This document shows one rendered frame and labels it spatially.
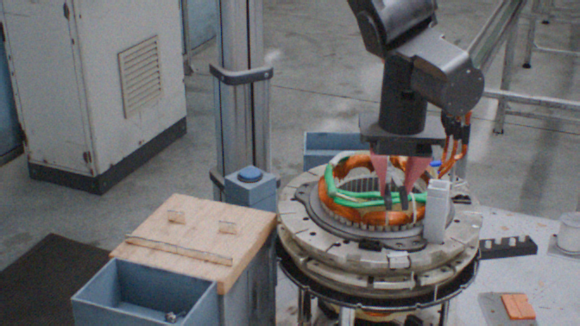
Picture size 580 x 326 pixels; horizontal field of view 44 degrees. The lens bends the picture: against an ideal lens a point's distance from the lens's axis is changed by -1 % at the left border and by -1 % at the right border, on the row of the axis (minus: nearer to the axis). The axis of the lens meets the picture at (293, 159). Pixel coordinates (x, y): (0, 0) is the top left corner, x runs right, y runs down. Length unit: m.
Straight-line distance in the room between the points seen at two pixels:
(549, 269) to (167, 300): 0.86
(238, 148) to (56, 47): 1.87
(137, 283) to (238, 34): 0.57
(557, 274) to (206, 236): 0.80
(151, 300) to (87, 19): 2.22
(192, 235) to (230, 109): 0.43
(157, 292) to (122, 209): 2.28
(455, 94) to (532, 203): 2.72
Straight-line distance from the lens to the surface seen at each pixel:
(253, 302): 1.18
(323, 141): 1.46
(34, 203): 3.51
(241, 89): 1.46
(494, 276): 1.56
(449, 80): 0.77
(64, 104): 3.36
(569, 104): 2.76
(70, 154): 3.48
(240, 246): 1.09
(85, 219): 3.31
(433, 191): 1.01
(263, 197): 1.34
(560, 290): 1.56
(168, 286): 1.06
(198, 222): 1.15
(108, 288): 1.09
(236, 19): 1.42
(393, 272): 1.04
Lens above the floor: 1.67
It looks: 27 degrees down
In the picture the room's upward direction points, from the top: straight up
